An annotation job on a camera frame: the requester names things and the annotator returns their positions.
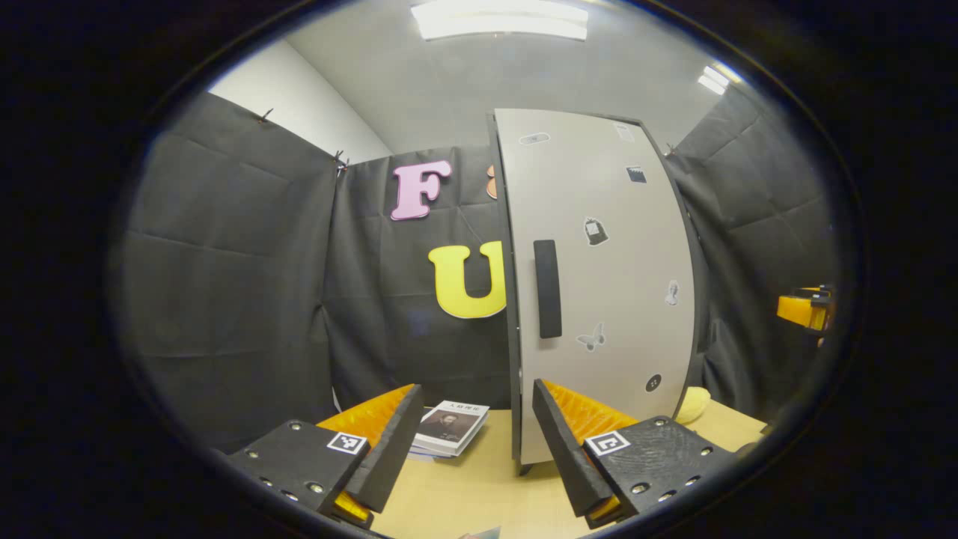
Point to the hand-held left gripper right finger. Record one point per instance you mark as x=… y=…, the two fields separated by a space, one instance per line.
x=569 y=457

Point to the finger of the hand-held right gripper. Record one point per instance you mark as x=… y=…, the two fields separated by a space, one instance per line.
x=801 y=311

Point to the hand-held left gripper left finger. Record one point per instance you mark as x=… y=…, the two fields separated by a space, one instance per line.
x=389 y=449

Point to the dark grey cabinet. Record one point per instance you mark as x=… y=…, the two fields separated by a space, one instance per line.
x=515 y=389

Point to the white book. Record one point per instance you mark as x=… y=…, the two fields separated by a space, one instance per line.
x=423 y=451

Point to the book with portrait cover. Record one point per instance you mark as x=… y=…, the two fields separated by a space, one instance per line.
x=453 y=425

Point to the yellow round bread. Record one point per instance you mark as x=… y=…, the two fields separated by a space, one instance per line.
x=694 y=404

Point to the black backdrop cloth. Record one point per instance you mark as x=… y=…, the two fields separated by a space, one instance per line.
x=239 y=284

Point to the ceiling light panel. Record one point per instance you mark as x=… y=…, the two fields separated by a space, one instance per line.
x=501 y=19

